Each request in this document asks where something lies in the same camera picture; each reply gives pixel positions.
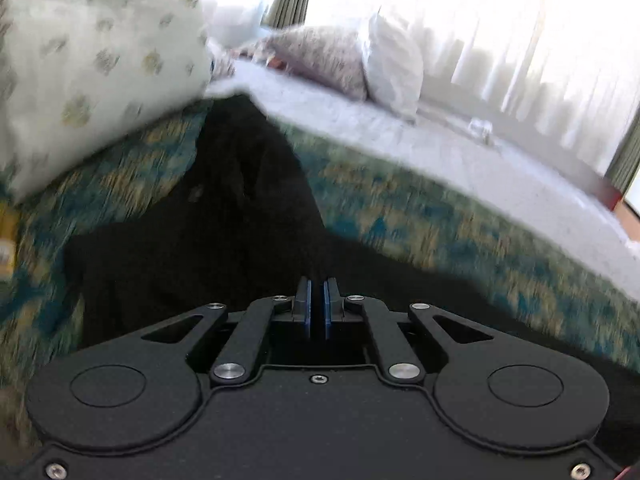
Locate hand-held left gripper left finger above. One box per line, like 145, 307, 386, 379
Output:
141, 276, 314, 386

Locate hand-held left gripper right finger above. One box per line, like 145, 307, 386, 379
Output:
322, 276, 495, 386

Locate black pants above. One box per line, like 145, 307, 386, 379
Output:
64, 91, 640, 401

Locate blue paisley patterned blanket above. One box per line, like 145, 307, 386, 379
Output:
0, 95, 640, 441

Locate white bed sheet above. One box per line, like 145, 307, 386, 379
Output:
207, 57, 640, 306

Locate rolled white towel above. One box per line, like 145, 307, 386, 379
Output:
469, 118, 497, 145

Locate small-flower print pillow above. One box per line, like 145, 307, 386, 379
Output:
257, 25, 372, 101

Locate plain white pillow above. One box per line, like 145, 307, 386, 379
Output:
361, 12, 425, 122

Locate white dark-printed cloth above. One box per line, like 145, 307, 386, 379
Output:
207, 40, 237, 82

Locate brown patterned pillow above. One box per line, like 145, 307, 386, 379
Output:
236, 39, 288, 70

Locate large pale floral pillow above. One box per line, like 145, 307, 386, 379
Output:
0, 0, 215, 205

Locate sheer white curtain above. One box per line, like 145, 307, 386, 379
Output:
300, 0, 640, 171

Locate wooden bed frame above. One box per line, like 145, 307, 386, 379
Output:
585, 170, 640, 243

